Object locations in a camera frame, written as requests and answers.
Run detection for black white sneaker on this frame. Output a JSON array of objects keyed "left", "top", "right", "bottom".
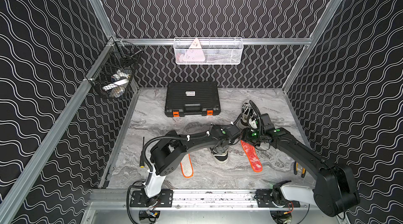
[
  {"left": 211, "top": 148, "right": 228, "bottom": 165},
  {"left": 240, "top": 101, "right": 258, "bottom": 130}
]

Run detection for red patterned insole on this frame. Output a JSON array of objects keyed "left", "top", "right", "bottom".
[{"left": 241, "top": 141, "right": 263, "bottom": 173}]

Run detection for white insole orange edge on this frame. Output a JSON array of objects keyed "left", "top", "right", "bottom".
[{"left": 180, "top": 154, "right": 194, "bottom": 178}]

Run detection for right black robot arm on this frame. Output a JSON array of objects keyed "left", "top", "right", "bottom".
[{"left": 240, "top": 101, "right": 361, "bottom": 217}]

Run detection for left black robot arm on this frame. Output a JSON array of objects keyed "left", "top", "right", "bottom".
[{"left": 127, "top": 124, "right": 241, "bottom": 206}]

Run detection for black plastic tool case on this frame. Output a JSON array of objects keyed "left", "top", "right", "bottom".
[{"left": 164, "top": 81, "right": 221, "bottom": 117}]

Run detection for yellow black screwdriver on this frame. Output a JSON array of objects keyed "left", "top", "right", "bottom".
[{"left": 139, "top": 137, "right": 145, "bottom": 168}]

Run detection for pink triangular card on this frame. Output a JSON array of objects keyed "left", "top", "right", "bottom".
[{"left": 184, "top": 38, "right": 206, "bottom": 63}]

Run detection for white items in black basket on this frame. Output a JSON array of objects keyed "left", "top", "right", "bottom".
[{"left": 102, "top": 69, "right": 132, "bottom": 98}]

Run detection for yellow handled pliers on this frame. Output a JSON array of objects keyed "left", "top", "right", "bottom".
[{"left": 293, "top": 162, "right": 306, "bottom": 178}]

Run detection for white wire basket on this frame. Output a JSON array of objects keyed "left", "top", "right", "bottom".
[{"left": 173, "top": 37, "right": 243, "bottom": 65}]

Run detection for black wire basket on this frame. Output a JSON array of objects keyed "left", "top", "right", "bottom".
[{"left": 89, "top": 41, "right": 144, "bottom": 100}]

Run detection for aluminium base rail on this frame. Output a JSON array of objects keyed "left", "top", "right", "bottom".
[{"left": 89, "top": 189, "right": 317, "bottom": 210}]

